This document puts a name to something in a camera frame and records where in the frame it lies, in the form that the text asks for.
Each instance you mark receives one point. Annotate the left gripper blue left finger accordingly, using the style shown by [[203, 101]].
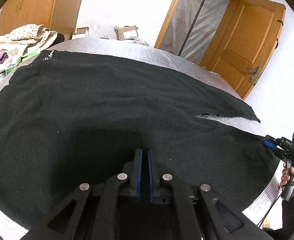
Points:
[[133, 170]]

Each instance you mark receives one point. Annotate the person's right hand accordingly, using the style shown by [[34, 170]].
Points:
[[287, 182]]

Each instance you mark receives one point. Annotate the beige floral blanket pile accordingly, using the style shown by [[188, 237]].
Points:
[[28, 37]]

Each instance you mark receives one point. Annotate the orange wooden wardrobe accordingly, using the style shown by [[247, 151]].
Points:
[[57, 15]]

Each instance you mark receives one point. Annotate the white small cardboard box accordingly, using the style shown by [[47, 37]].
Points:
[[80, 33]]

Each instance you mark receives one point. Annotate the green white carton box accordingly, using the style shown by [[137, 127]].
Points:
[[11, 66]]

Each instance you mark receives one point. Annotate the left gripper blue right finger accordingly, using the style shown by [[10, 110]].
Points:
[[160, 188]]

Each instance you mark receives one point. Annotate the black garment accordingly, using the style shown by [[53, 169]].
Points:
[[72, 118]]

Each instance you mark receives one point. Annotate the brown cardboard box with label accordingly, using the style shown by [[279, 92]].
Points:
[[127, 32]]

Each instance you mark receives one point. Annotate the orange wooden door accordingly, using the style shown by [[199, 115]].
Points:
[[244, 42]]

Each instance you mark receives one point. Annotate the translucent plastic door curtain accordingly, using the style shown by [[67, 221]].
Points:
[[192, 28]]

